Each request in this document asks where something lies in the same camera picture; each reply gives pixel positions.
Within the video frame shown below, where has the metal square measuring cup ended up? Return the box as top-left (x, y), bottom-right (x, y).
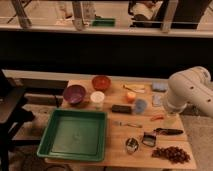
top-left (142, 132), bottom-right (156, 147)

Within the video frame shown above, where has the yellow banana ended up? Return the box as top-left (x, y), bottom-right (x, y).
top-left (123, 84), bottom-right (145, 93)

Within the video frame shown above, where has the silver fork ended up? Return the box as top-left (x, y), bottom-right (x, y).
top-left (113, 121), bottom-right (143, 128)

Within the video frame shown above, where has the orange fruit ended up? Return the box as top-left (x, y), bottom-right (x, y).
top-left (126, 92), bottom-right (136, 103)

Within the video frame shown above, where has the black rectangular block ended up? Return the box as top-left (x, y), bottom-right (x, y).
top-left (111, 105), bottom-right (132, 114)

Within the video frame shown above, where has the green plastic tray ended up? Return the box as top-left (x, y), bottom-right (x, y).
top-left (37, 108), bottom-right (107, 162)

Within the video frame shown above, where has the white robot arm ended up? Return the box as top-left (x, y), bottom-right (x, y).
top-left (162, 66), bottom-right (213, 118)

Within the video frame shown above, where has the purple bowl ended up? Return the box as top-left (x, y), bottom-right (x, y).
top-left (63, 84), bottom-right (86, 104)

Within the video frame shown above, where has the round metal cup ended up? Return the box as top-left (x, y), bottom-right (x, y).
top-left (125, 138), bottom-right (139, 154)

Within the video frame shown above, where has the brown grape bunch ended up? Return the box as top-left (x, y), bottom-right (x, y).
top-left (152, 146), bottom-right (190, 163)

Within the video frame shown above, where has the white plastic cup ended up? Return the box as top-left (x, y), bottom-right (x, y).
top-left (90, 91), bottom-right (105, 109)

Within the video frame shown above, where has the grey small cloth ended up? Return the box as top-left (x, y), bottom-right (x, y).
top-left (152, 94), bottom-right (162, 107)

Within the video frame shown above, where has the red bowl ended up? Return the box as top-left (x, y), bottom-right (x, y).
top-left (92, 75), bottom-right (111, 91)

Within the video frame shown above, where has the green background box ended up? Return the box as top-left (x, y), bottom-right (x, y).
top-left (92, 18), bottom-right (115, 27)

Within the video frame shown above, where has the blue round sponge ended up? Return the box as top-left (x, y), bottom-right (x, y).
top-left (134, 99), bottom-right (147, 114)

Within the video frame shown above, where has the black side table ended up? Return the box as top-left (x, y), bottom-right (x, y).
top-left (0, 69), bottom-right (38, 171)

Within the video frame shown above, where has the black handled knife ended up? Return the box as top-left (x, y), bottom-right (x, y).
top-left (154, 128), bottom-right (184, 135)

